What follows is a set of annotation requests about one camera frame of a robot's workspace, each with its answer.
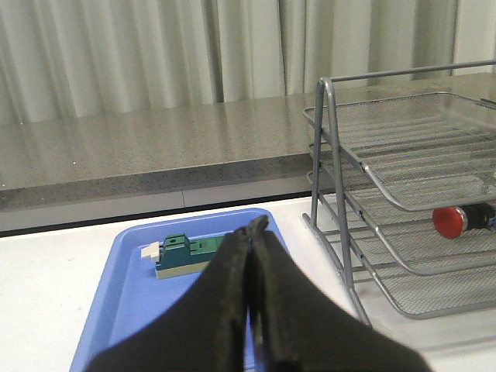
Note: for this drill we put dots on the grey stone counter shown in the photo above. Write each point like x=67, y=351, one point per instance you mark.
x=95, y=169

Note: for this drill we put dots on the red emergency stop button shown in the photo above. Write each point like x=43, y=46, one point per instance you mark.
x=451, y=222

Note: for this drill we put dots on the blue plastic tray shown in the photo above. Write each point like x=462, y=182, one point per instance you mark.
x=129, y=295

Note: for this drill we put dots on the green terminal block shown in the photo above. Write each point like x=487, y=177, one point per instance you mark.
x=178, y=255

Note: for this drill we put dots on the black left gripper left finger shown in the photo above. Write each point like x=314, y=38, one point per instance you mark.
x=203, y=331

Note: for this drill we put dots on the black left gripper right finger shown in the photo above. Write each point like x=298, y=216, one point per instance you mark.
x=297, y=328

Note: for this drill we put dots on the silver mesh tray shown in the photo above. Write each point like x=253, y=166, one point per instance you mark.
x=422, y=151
x=422, y=274
x=424, y=204

